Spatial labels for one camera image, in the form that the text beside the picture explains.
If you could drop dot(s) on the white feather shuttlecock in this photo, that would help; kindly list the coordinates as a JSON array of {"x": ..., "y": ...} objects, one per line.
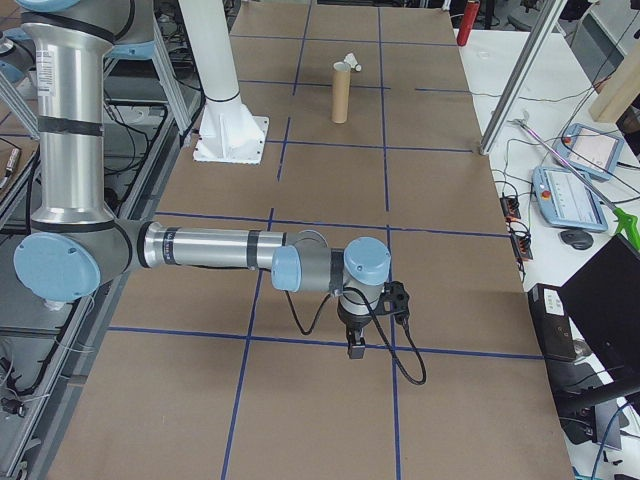
[{"x": 354, "y": 61}]

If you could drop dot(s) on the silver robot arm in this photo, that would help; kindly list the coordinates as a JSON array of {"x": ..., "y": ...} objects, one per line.
[
  {"x": 70, "y": 150},
  {"x": 12, "y": 62}
]

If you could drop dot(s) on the black orange adapter box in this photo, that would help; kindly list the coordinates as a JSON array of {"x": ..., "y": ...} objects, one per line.
[
  {"x": 511, "y": 207},
  {"x": 522, "y": 246}
]

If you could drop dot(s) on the black box white label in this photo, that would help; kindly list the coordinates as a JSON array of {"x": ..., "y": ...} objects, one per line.
[{"x": 550, "y": 325}]

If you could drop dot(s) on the brown cardboard tube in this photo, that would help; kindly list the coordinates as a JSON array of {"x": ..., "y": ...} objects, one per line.
[{"x": 341, "y": 95}]

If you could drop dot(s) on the black computer mouse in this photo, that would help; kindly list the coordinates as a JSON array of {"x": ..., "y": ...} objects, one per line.
[{"x": 576, "y": 239}]

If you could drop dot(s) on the black monitor stand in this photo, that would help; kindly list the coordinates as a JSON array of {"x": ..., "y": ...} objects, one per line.
[{"x": 595, "y": 395}]

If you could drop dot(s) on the blue teach pendant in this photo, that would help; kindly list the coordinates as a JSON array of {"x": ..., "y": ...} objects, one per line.
[
  {"x": 595, "y": 150},
  {"x": 570, "y": 197}
]

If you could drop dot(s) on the black monitor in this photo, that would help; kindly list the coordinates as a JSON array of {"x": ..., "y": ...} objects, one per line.
[{"x": 607, "y": 300}]

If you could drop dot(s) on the metal stand with green clip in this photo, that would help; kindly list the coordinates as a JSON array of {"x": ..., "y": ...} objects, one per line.
[{"x": 570, "y": 162}]

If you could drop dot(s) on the red cylinder tube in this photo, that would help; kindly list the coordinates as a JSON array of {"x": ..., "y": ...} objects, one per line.
[{"x": 467, "y": 22}]

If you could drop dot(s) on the light wooden beam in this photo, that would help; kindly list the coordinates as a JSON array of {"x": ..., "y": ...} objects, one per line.
[{"x": 620, "y": 85}]

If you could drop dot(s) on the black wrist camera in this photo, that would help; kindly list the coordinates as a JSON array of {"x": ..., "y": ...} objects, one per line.
[{"x": 396, "y": 297}]

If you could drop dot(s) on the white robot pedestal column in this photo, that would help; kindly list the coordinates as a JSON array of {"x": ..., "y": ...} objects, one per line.
[{"x": 220, "y": 75}]

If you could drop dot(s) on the aluminium profile post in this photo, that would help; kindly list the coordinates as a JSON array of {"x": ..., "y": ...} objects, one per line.
[{"x": 520, "y": 70}]

